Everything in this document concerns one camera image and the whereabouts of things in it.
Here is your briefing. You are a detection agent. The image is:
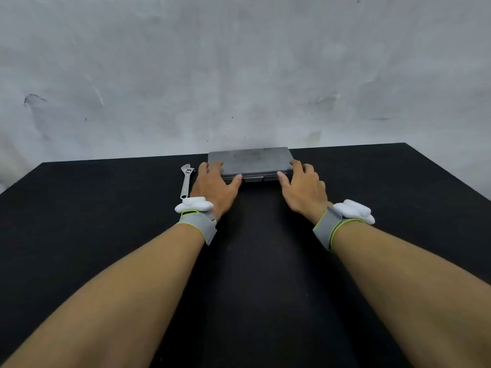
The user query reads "person's right forearm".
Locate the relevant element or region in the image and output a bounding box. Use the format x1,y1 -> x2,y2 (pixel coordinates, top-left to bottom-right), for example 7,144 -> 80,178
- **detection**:
331,220 -> 491,368

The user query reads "person's right hand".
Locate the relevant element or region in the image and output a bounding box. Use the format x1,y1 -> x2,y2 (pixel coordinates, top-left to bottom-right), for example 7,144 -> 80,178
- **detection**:
277,159 -> 333,225

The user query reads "grey wrist strap green edge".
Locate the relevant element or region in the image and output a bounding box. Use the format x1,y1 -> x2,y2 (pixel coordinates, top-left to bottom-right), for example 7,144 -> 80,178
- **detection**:
313,205 -> 366,252
177,210 -> 218,246

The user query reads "person's left forearm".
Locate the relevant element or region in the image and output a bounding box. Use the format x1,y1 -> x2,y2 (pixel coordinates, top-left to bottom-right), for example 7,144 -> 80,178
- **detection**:
0,223 -> 206,368

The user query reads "silver adjustable wrench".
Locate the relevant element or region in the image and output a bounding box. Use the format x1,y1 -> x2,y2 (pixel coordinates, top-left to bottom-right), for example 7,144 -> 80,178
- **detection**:
180,164 -> 196,200

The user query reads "person's left hand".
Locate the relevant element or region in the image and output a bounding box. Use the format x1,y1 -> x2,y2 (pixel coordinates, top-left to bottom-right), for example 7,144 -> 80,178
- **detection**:
190,162 -> 243,221

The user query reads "grey plastic tool case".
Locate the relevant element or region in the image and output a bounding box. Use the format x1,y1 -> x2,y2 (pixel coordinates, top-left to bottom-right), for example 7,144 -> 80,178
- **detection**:
208,147 -> 295,183

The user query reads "white wrist tracker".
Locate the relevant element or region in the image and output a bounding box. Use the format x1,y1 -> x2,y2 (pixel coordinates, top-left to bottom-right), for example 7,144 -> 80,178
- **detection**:
174,196 -> 215,214
332,199 -> 376,226

